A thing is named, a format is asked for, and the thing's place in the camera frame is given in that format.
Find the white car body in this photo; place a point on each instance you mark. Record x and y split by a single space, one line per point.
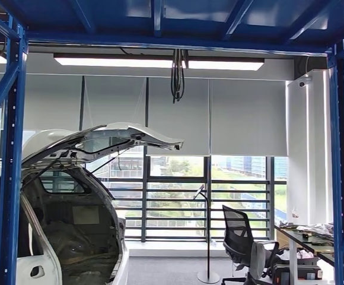
115 131

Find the black desk white legs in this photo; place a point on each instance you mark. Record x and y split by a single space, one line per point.
293 259

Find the black mesh office chair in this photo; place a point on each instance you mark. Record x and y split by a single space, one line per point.
234 228

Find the grey window railing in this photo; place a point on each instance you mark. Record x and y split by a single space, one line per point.
175 181

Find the black floor stand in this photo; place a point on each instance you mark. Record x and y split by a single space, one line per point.
208 277

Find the white cloth bundle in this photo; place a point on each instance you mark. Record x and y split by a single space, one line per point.
302 255

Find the white paper pile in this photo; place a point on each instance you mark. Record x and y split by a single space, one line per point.
317 229

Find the grey garment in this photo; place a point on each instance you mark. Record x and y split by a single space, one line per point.
257 259

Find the white security camera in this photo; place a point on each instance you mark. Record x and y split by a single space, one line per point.
302 82

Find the blue steel shelf rack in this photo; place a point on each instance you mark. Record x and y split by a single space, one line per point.
172 39

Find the black equipment case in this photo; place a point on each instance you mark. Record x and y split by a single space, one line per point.
296 273

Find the grey roller blind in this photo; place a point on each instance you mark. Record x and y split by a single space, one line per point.
53 102
115 102
249 118
189 126

